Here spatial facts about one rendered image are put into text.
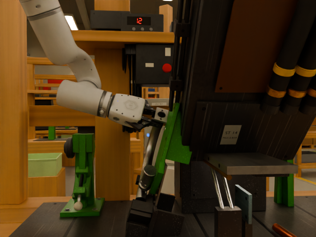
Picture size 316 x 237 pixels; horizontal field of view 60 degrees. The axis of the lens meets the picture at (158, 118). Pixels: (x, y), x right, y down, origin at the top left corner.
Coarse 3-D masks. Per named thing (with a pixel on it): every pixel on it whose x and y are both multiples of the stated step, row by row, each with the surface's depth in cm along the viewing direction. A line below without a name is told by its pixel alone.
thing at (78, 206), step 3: (78, 195) 90; (78, 198) 89; (78, 201) 88; (75, 204) 87; (78, 204) 87; (81, 204) 88; (75, 207) 87; (78, 207) 87; (81, 207) 87; (78, 210) 87
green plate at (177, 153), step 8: (176, 104) 75; (176, 112) 75; (168, 120) 81; (176, 120) 76; (168, 128) 77; (176, 128) 77; (168, 136) 75; (176, 136) 77; (160, 144) 85; (168, 144) 75; (176, 144) 77; (160, 152) 80; (168, 152) 77; (176, 152) 77; (184, 152) 77; (160, 160) 75; (176, 160) 77; (184, 160) 77
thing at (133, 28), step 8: (128, 16) 102; (136, 16) 102; (144, 16) 102; (152, 16) 102; (160, 16) 103; (128, 24) 102; (136, 24) 102; (144, 24) 102; (152, 24) 102; (160, 24) 103
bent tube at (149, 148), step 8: (160, 112) 88; (160, 120) 84; (152, 128) 91; (160, 128) 90; (152, 136) 92; (152, 144) 92; (152, 152) 92; (144, 160) 90; (152, 160) 91; (144, 192) 80; (144, 200) 80
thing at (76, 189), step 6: (78, 168) 95; (78, 174) 95; (90, 174) 97; (78, 180) 95; (90, 180) 96; (78, 186) 94; (84, 186) 94; (90, 186) 95; (78, 192) 89; (84, 192) 89; (72, 198) 92; (84, 198) 92
